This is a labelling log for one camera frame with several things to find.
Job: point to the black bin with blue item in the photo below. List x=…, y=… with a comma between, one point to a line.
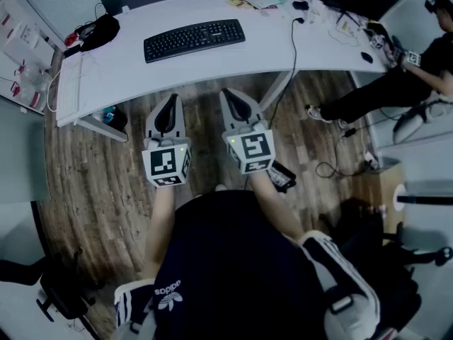
x=117, y=119

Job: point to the cardboard box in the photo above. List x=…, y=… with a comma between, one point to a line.
x=384, y=197

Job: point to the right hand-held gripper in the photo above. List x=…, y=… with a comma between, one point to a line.
x=253, y=151

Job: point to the small red object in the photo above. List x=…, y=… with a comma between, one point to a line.
x=70, y=39

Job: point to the white divider bracket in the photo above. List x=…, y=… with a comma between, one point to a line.
x=126, y=10

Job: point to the black keyboard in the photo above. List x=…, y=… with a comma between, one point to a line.
x=194, y=40

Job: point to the black computer mouse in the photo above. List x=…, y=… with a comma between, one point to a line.
x=367, y=57
x=301, y=5

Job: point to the person's navy striped shirt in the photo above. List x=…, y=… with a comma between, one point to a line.
x=230, y=260

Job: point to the person's right forearm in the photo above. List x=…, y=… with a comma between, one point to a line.
x=272, y=204

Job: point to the black office chair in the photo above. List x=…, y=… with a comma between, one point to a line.
x=382, y=246
x=60, y=292

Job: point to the white keyboard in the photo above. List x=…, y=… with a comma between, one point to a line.
x=69, y=87

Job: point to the white carton box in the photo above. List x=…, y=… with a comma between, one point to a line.
x=30, y=46

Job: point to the grey cabinet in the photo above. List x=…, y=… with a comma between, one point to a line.
x=21, y=154

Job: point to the white power strip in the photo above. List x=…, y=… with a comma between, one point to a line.
x=371, y=159

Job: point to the person's left forearm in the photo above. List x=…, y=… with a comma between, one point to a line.
x=159, y=225

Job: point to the black power adapter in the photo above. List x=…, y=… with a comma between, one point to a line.
x=349, y=132

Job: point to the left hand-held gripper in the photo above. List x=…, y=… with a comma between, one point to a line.
x=166, y=165

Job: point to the white desk leg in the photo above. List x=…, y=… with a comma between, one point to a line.
x=106, y=129
x=277, y=89

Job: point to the black bag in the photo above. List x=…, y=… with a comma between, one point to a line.
x=101, y=30

